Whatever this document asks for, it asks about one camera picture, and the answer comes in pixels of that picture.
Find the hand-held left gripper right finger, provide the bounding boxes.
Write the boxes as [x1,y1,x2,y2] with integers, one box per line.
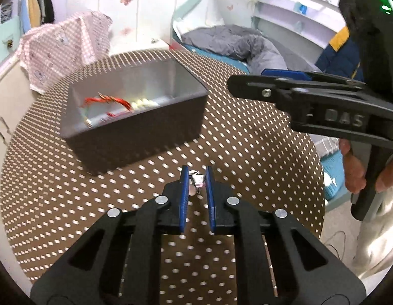
[205,166,366,305]

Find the person's light trousers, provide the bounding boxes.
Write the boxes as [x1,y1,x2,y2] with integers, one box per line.
[352,152,393,280]

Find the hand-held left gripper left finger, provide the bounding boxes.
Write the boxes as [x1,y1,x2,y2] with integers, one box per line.
[30,165,189,305]

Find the grey duvet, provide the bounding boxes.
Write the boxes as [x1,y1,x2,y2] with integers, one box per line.
[181,25,341,159]

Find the white bed wall shelf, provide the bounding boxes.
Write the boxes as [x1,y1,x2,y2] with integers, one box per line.
[252,0,343,51]

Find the navy yellow jacket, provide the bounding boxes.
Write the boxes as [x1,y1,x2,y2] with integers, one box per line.
[315,27,364,80]

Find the folded grey clothes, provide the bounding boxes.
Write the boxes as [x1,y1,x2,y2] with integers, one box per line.
[0,3,13,23]

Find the silver chain charm bracelet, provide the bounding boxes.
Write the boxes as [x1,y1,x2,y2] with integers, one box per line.
[188,169,207,196]

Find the red cord bracelet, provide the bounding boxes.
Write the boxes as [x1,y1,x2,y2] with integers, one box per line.
[83,93,133,112]

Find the black hanging jacket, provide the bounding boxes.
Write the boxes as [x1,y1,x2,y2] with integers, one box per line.
[41,0,55,23]

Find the pink bear print cloth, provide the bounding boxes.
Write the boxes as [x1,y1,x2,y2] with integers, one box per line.
[18,11,114,94]

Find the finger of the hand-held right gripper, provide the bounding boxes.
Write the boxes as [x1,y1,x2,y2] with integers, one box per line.
[227,74,368,115]
[261,68,365,86]

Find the teal bunk bed frame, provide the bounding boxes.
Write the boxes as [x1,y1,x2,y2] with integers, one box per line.
[169,0,343,54]

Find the white wardrobe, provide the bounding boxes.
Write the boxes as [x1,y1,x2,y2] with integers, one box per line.
[54,0,197,51]

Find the brown polka dot tablecloth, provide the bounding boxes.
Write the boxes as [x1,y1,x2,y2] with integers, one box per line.
[0,48,325,296]

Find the beige low cabinet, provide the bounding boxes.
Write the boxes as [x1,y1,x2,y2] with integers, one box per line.
[0,48,41,153]

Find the cream bead bracelet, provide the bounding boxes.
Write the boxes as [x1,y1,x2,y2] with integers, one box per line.
[130,98,159,109]

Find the hanging clothes row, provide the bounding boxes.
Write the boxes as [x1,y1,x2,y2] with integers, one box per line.
[27,0,46,27]

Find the light blue hanging garment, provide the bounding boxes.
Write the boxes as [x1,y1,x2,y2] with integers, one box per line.
[20,0,30,34]

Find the white teal shelf unit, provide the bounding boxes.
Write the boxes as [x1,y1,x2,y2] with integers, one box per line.
[0,0,24,67]

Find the dark metal storage box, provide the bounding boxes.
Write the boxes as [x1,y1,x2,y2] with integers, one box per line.
[59,58,208,176]

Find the person's right hand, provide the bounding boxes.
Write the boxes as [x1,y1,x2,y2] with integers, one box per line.
[339,138,393,194]

